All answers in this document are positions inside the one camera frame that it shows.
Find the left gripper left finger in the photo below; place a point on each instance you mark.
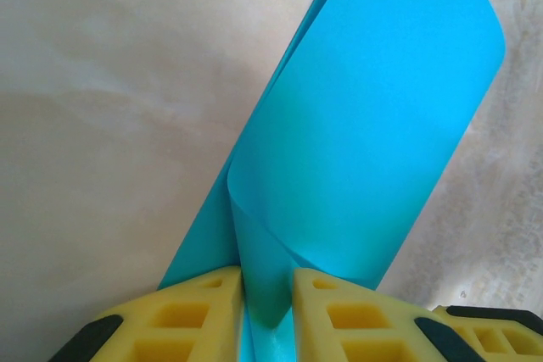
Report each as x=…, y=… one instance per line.
x=178, y=319

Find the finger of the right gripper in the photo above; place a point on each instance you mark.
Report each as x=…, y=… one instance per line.
x=500, y=336

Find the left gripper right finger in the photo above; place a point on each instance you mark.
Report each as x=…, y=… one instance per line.
x=356, y=319

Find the blue square paper sheet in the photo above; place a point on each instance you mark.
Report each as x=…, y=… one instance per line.
x=360, y=124

